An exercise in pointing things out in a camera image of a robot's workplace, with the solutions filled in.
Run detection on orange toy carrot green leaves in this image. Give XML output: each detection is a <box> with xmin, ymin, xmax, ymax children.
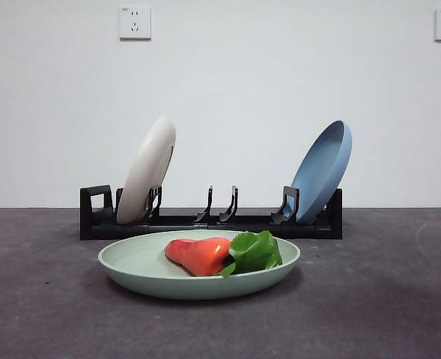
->
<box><xmin>163</xmin><ymin>230</ymin><xmax>284</xmax><ymax>279</ymax></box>

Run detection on green plate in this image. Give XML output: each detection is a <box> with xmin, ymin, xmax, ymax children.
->
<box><xmin>97</xmin><ymin>230</ymin><xmax>302</xmax><ymax>301</ymax></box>

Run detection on cream plate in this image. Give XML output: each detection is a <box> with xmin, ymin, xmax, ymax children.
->
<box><xmin>115</xmin><ymin>115</ymin><xmax>177</xmax><ymax>225</ymax></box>

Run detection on blue plate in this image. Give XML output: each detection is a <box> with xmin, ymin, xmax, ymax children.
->
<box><xmin>290</xmin><ymin>120</ymin><xmax>353</xmax><ymax>223</ymax></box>

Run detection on black plate rack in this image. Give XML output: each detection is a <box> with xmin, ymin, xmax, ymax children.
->
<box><xmin>79</xmin><ymin>184</ymin><xmax>344</xmax><ymax>241</ymax></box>

